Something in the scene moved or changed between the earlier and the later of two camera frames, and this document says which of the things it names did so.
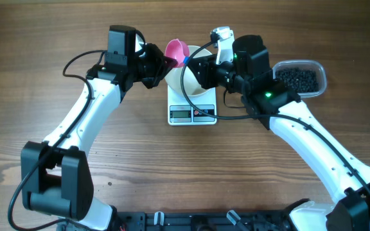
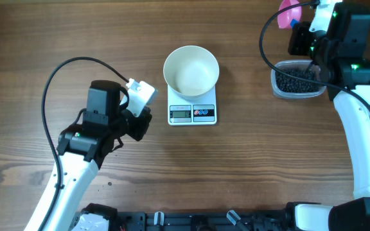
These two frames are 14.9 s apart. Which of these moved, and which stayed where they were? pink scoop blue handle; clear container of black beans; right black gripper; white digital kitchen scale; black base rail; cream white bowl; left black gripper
Moved: left black gripper; right black gripper; pink scoop blue handle
Stayed: clear container of black beans; black base rail; cream white bowl; white digital kitchen scale
